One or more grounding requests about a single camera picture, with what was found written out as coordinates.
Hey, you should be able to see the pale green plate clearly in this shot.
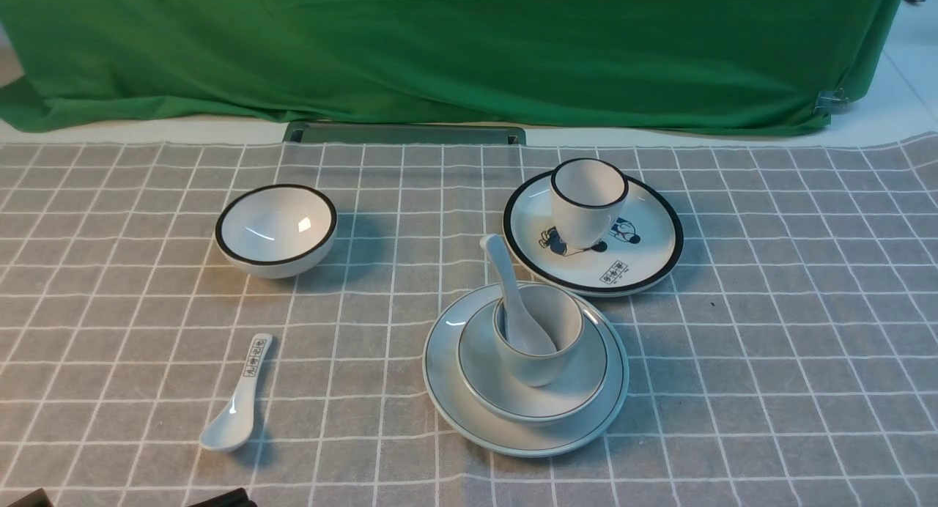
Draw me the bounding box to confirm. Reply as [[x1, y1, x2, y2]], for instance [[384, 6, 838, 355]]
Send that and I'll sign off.
[[422, 284, 630, 458]]

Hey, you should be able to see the metal binder clip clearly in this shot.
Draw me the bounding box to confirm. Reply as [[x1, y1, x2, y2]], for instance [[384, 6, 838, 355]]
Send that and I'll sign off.
[[812, 89, 851, 116]]

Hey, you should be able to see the green backdrop cloth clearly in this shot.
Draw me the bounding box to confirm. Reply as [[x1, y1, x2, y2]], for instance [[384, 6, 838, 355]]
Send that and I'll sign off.
[[1, 0, 901, 136]]

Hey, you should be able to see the plain white spoon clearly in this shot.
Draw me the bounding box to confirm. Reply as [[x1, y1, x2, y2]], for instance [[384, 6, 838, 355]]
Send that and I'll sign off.
[[480, 234, 557, 356]]

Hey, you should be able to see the pale green cup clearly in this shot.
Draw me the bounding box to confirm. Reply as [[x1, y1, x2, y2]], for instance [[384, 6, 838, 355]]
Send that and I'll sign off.
[[492, 283, 584, 387]]

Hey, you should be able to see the black-rimmed white cup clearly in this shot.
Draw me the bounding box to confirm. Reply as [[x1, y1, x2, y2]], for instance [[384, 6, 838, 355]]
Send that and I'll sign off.
[[550, 158, 629, 250]]

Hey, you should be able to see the black-rimmed white bowl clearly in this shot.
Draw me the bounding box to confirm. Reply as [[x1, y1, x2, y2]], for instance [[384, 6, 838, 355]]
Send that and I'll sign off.
[[214, 183, 338, 279]]

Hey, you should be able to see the grey checked tablecloth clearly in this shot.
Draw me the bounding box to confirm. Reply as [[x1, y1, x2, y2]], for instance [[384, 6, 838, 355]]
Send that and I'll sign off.
[[1, 134, 936, 506]]

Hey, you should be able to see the white spoon with characters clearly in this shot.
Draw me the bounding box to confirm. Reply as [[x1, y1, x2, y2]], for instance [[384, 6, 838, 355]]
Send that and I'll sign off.
[[199, 333, 273, 453]]

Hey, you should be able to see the black-rimmed illustrated plate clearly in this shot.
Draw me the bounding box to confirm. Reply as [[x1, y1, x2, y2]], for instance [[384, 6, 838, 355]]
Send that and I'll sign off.
[[503, 172, 684, 297]]

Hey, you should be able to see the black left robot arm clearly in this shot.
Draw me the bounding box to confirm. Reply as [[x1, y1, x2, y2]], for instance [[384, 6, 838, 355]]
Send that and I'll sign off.
[[9, 488, 257, 506]]

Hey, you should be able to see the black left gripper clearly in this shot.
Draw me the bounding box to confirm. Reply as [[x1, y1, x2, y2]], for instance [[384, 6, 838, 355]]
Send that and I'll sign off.
[[191, 488, 257, 507]]

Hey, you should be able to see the pale green bowl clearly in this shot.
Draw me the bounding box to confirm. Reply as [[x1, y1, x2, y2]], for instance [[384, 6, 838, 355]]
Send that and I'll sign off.
[[457, 301, 610, 421]]

